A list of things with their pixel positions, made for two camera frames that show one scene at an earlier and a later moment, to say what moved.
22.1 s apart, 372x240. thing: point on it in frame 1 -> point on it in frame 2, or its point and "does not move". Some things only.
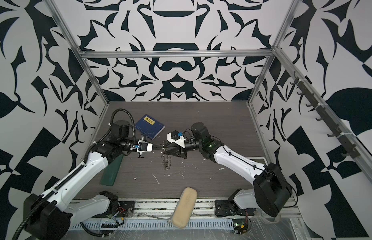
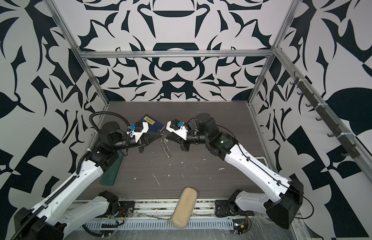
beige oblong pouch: (185, 207) does not move
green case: (111, 171) does not move
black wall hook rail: (348, 148) does not move
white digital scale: (261, 160) does not move
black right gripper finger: (171, 145) -> (172, 136)
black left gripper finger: (157, 147) -> (149, 137)
